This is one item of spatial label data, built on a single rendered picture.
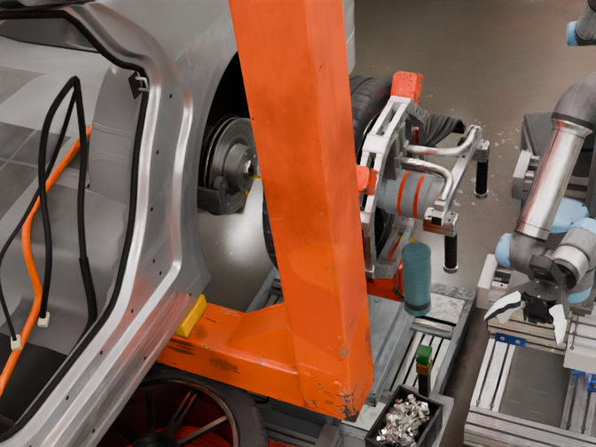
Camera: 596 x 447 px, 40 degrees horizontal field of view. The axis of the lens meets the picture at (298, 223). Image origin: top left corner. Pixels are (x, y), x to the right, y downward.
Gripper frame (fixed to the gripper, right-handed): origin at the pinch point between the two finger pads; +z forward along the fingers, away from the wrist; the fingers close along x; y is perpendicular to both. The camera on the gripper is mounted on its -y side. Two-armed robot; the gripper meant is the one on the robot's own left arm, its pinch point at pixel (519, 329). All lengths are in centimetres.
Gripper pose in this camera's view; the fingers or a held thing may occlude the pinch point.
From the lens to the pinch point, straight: 163.6
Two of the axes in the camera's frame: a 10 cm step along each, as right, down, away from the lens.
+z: -5.9, 5.9, -5.4
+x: -7.8, -2.3, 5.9
